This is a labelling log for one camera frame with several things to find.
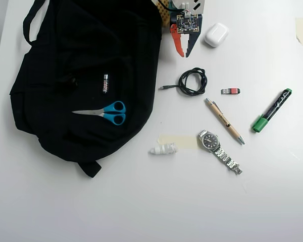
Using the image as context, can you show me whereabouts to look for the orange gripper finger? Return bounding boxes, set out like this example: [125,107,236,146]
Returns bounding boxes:
[170,24,186,58]

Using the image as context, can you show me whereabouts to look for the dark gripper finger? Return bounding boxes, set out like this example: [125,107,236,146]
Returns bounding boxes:
[185,32,201,58]

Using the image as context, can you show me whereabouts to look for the coiled black usb cable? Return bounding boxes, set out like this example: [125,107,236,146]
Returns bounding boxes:
[158,67,208,97]

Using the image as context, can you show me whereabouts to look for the small white bottle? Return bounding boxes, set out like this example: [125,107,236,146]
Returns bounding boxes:
[148,142,179,156]

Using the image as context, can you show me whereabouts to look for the silver wrist watch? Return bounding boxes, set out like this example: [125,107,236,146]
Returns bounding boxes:
[197,130,243,175]

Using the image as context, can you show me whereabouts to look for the camera circuit board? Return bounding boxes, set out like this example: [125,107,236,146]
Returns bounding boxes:
[176,14,201,34]

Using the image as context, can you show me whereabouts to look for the blue handled scissors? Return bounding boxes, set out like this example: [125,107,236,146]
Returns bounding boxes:
[71,100,127,126]

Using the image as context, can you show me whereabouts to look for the white earbuds case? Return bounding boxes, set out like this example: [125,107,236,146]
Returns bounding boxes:
[204,22,229,48]

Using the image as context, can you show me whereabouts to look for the red black usb stick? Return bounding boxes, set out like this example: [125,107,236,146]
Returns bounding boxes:
[221,87,241,96]

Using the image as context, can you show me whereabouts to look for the beige masking tape strip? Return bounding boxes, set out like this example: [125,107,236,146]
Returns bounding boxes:
[158,135,201,151]

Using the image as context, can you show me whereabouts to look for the green black marker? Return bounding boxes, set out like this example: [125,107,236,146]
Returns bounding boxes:
[251,88,293,134]

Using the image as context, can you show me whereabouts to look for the black fabric bag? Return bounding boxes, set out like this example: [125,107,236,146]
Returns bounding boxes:
[9,0,165,178]

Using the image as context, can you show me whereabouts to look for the black robot wire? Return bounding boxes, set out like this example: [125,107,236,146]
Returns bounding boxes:
[157,0,173,12]

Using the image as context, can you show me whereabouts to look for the wooden handle tool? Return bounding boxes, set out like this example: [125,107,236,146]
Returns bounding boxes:
[205,98,245,146]

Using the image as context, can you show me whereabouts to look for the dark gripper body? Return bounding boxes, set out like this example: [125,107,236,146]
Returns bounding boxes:
[169,12,204,35]

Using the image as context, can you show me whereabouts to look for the yellow perforated block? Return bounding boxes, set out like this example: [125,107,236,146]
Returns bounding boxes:
[155,0,173,28]

